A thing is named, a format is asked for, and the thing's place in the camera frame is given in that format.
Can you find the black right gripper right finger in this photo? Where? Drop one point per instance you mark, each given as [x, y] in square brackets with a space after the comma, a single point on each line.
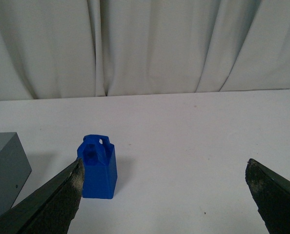
[271, 193]

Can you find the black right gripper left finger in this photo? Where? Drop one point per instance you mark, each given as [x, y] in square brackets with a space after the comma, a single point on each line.
[49, 209]

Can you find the gray base block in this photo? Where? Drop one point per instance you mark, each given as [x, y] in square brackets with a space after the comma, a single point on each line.
[14, 169]

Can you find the blue plastic part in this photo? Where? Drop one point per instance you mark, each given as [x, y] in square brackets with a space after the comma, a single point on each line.
[100, 169]

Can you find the white curtain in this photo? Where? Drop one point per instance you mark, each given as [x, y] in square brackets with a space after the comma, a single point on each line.
[92, 48]

